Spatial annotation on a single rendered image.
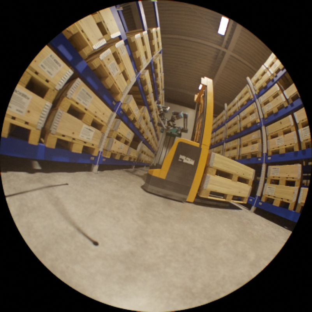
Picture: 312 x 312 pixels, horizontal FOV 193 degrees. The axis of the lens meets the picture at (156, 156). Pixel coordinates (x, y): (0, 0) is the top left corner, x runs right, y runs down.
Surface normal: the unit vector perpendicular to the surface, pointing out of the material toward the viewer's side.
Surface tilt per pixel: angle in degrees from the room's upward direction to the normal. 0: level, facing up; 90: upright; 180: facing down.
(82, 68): 90
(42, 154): 90
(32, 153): 90
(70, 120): 90
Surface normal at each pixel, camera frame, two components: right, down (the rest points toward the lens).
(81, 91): 0.95, 0.29
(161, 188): -0.10, -0.10
